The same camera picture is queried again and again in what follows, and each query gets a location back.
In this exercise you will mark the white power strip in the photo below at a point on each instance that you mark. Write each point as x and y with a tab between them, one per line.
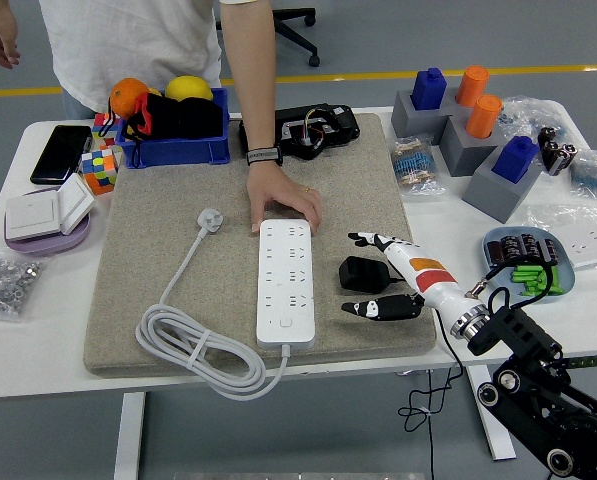
283	280

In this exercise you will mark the bag of striped resistors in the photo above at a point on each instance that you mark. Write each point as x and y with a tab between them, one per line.
415	165

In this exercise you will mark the black plug adapter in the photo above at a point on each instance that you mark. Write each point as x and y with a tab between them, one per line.
363	275

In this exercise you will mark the person's right hand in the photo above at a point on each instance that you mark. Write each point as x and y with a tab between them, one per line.
0	35

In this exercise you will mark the blue plastic bin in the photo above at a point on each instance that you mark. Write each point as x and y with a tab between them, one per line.
178	150

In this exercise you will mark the pile of green batteries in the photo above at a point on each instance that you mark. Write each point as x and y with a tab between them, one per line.
525	275

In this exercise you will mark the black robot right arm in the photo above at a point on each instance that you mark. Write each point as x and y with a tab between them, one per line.
518	330

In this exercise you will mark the colourful puzzle cube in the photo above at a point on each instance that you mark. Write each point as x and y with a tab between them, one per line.
99	125
100	170

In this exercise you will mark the bag of metal nuts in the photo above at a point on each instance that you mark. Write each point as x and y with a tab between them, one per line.
5	285

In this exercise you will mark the yellow lemon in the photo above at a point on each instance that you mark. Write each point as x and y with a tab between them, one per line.
188	87

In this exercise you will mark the black office chair base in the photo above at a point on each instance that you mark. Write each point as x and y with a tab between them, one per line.
298	42

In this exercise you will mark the blue peg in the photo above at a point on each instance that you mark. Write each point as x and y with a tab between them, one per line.
515	160
428	90

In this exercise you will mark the grey-brown mat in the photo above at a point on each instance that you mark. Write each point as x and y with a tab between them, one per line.
353	200

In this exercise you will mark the white table leg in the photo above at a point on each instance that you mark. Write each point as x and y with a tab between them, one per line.
129	435
493	425

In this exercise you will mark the orange fruit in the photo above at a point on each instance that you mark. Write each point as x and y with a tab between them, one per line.
128	95

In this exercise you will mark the small white wall switch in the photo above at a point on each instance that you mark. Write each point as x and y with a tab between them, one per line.
75	202

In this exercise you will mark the black wristband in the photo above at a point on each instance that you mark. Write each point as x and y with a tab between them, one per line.
265	155

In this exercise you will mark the black capacitor bundle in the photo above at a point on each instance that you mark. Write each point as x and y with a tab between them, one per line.
558	152

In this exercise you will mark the black open electronic device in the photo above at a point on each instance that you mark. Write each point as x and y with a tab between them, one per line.
328	125

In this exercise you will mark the black table control panel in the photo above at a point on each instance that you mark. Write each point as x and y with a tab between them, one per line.
593	362

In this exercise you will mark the large white wall switch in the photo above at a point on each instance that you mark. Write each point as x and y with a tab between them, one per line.
30	215

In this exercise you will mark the person's left hand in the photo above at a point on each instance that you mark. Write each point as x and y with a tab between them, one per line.
278	187

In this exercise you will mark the wide grey peg block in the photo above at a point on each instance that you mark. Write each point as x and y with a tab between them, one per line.
408	125

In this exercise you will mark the clear plastic socket bag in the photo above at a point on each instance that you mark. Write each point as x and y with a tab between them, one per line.
553	215

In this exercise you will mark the orange peg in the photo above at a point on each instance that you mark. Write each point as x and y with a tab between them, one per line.
472	85
483	117

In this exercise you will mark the bag of blue resistors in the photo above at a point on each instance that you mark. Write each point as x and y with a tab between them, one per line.
593	177

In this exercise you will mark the person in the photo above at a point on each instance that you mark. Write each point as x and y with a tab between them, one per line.
128	40

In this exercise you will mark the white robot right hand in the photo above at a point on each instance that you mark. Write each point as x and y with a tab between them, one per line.
433	277

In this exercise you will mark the person's left forearm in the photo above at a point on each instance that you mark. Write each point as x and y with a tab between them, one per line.
250	75

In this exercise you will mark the white wall socket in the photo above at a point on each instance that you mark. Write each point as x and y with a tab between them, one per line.
588	245

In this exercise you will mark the clear plastic parts bag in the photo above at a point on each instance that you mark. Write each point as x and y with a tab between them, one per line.
528	112

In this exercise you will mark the purple plate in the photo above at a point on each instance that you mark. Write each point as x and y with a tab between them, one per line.
48	245

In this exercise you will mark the black smartphone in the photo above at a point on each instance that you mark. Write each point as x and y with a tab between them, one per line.
60	152

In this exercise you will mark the light blue plate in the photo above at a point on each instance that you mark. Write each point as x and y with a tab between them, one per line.
568	274

